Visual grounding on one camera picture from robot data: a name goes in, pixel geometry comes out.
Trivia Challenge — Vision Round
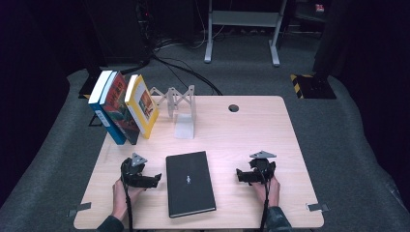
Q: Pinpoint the red illustrated book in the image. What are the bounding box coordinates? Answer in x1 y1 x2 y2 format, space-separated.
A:
100 71 141 146

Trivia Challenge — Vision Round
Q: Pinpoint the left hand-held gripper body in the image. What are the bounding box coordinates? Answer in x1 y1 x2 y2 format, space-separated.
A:
120 152 148 188

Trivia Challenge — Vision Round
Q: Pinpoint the white metal stand frame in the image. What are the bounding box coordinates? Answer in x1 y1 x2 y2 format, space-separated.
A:
203 0 289 68

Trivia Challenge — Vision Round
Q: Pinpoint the black hazard-striped stand base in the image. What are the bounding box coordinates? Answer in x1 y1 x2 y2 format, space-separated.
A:
289 73 337 100
78 72 98 100

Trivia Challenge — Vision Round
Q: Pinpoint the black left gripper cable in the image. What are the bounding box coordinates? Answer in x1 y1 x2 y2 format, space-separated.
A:
120 160 135 232

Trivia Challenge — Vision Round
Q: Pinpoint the black cabinet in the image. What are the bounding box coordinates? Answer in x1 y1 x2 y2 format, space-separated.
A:
81 0 152 69

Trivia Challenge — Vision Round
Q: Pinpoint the person's left hand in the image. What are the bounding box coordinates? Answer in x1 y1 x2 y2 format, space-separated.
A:
111 178 145 220

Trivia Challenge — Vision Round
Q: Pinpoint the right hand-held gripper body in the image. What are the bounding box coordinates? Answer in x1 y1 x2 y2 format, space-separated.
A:
248 150 278 186

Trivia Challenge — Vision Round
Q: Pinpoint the blue book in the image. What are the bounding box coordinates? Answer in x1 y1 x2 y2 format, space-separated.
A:
87 70 128 146

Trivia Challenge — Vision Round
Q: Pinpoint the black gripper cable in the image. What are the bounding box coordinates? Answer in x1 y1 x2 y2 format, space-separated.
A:
120 160 135 232
259 163 273 232

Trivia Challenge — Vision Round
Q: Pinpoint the thick black floor cable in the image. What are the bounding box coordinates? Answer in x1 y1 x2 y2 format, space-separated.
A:
151 54 223 97

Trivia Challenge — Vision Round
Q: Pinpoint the person's right hand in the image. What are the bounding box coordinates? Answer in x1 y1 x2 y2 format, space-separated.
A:
250 176 281 209

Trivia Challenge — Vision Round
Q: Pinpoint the black book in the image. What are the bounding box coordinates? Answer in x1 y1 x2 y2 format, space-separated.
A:
165 150 218 219

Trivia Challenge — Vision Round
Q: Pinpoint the white expandable bookend rack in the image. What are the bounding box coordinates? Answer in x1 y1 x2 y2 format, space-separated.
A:
149 84 197 140

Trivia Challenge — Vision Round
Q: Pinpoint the tangle of thin floor cables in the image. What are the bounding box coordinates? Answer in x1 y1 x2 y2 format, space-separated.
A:
154 30 209 52

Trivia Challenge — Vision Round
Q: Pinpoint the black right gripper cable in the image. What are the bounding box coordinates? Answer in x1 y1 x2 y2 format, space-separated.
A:
259 163 273 232

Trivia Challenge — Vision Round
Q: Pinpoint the yellow book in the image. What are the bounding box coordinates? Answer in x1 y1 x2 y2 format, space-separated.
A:
124 73 161 140

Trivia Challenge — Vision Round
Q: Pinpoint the grey tape strip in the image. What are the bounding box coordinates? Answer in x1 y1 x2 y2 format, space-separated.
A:
67 201 93 218
306 202 330 213

